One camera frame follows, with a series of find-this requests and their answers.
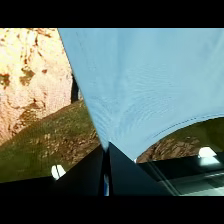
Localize light blue shirt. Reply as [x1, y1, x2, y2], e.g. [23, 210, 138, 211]
[57, 27, 224, 162]

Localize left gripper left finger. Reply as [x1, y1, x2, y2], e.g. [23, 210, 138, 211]
[54, 143, 110, 197]

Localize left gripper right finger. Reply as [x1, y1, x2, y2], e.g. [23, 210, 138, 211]
[108, 141, 172, 197]

